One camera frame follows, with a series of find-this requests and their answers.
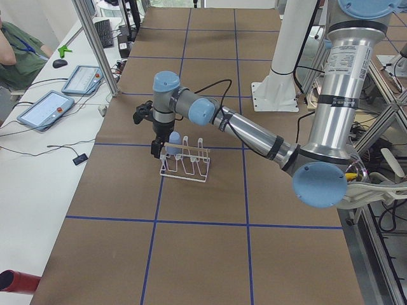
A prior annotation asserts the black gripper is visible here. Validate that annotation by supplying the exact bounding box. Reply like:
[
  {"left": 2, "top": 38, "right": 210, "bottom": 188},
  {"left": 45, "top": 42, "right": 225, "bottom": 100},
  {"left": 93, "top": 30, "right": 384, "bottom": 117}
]
[{"left": 151, "top": 121, "right": 174, "bottom": 159}]

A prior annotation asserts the light blue plastic cup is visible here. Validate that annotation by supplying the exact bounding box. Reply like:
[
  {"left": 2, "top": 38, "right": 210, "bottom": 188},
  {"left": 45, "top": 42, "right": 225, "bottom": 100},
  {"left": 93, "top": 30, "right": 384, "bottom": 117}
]
[{"left": 167, "top": 131, "right": 182, "bottom": 155}]

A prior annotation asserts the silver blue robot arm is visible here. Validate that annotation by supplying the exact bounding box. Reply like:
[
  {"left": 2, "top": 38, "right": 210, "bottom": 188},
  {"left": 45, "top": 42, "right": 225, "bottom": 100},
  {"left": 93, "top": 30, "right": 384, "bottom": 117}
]
[{"left": 148, "top": 1, "right": 404, "bottom": 210}]

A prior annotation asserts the small black device on table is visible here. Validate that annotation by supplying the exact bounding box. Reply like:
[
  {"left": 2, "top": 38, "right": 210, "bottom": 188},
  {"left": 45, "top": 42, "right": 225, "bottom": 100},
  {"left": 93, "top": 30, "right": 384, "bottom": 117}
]
[{"left": 72, "top": 153, "right": 88, "bottom": 166}]

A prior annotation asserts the upper teach pendant tablet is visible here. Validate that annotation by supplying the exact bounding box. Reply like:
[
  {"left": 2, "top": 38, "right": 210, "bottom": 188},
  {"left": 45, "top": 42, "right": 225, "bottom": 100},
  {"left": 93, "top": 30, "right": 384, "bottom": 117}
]
[{"left": 61, "top": 65, "right": 104, "bottom": 96}]

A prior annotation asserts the teach pendant tablet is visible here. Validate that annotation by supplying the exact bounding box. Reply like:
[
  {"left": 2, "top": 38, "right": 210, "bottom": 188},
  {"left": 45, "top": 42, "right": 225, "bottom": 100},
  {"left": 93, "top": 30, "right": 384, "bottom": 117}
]
[
  {"left": 17, "top": 90, "right": 74, "bottom": 132},
  {"left": 61, "top": 65, "right": 104, "bottom": 96}
]

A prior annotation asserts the lower teach pendant tablet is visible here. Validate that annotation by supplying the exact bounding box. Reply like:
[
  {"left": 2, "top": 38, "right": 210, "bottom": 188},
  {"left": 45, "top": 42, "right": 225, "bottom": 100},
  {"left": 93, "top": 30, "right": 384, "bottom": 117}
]
[{"left": 17, "top": 90, "right": 74, "bottom": 132}]

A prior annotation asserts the black computer mouse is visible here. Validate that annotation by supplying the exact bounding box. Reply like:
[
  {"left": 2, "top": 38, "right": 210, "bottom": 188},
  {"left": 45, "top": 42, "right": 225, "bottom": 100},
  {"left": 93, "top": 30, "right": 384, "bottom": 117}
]
[{"left": 52, "top": 58, "right": 68, "bottom": 69}]

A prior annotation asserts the black keyboard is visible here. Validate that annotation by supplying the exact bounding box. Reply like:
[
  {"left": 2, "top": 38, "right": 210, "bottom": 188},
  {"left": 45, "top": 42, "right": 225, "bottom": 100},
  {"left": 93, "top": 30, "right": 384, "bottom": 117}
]
[{"left": 94, "top": 19, "right": 114, "bottom": 48}]

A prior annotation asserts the green plastic clamp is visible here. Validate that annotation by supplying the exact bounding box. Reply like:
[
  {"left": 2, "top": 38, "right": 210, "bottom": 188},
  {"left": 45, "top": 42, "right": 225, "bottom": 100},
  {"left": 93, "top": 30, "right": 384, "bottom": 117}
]
[{"left": 58, "top": 44, "right": 72, "bottom": 59}]

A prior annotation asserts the person in green shirt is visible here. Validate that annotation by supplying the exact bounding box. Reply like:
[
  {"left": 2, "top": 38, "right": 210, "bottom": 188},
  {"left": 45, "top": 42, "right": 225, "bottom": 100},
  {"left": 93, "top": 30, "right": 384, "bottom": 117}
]
[{"left": 1, "top": 22, "right": 53, "bottom": 90}]

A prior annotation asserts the red cylinder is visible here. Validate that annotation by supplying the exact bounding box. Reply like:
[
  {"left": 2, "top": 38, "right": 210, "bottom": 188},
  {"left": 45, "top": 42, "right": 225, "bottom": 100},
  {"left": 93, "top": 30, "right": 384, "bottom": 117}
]
[{"left": 1, "top": 270, "right": 41, "bottom": 295}]

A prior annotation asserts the white wire cup holder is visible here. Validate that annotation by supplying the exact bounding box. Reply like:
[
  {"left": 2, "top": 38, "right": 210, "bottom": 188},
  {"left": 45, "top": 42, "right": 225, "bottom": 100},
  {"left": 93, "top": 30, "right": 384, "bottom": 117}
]
[{"left": 159, "top": 136, "right": 210, "bottom": 183}]

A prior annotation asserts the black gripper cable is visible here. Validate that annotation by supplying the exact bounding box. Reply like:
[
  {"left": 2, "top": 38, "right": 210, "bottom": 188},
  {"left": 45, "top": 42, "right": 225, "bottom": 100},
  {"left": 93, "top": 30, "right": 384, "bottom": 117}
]
[{"left": 190, "top": 79, "right": 236, "bottom": 134}]

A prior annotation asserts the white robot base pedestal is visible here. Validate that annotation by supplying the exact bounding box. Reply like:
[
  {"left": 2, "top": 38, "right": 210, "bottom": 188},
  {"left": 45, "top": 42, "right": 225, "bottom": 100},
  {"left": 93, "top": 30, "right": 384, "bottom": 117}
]
[{"left": 251, "top": 0, "right": 319, "bottom": 112}]

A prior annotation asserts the aluminium frame post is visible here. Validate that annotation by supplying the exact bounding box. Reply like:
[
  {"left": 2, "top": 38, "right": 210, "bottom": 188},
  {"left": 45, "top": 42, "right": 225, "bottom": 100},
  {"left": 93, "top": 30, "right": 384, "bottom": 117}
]
[{"left": 72, "top": 0, "right": 118, "bottom": 97}]

